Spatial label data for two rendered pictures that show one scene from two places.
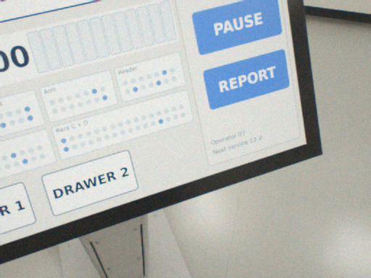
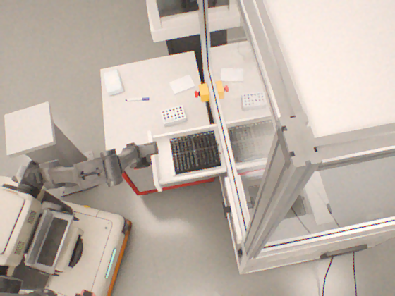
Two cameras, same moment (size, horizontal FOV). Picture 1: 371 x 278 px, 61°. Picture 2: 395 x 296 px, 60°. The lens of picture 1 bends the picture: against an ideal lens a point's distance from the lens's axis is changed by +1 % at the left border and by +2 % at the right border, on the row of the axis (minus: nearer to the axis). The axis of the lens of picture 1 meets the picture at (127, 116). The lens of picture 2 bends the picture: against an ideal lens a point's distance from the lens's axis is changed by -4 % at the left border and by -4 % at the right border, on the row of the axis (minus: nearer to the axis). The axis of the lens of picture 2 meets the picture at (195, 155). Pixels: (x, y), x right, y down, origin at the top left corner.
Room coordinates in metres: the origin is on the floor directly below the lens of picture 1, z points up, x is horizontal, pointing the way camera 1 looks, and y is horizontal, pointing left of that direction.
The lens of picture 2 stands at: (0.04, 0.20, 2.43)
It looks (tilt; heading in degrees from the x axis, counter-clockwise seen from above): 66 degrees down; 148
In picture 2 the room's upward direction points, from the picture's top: 11 degrees counter-clockwise
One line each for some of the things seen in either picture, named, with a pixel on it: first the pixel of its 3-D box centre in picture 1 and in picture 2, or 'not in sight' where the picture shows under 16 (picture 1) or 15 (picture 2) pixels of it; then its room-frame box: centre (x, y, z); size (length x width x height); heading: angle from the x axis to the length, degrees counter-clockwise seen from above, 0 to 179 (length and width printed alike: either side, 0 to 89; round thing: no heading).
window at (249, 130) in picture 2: not in sight; (227, 82); (-0.45, 0.67, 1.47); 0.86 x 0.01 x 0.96; 148
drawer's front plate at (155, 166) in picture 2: not in sight; (154, 161); (-0.67, 0.39, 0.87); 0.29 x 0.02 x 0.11; 148
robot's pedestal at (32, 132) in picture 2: not in sight; (56, 153); (-1.39, -0.01, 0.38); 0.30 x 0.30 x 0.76; 65
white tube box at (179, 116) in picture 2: not in sight; (173, 115); (-0.84, 0.65, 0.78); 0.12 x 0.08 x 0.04; 64
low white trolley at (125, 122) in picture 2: not in sight; (163, 132); (-1.01, 0.63, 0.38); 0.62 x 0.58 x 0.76; 148
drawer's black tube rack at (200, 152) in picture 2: not in sight; (195, 153); (-0.56, 0.57, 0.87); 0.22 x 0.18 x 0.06; 58
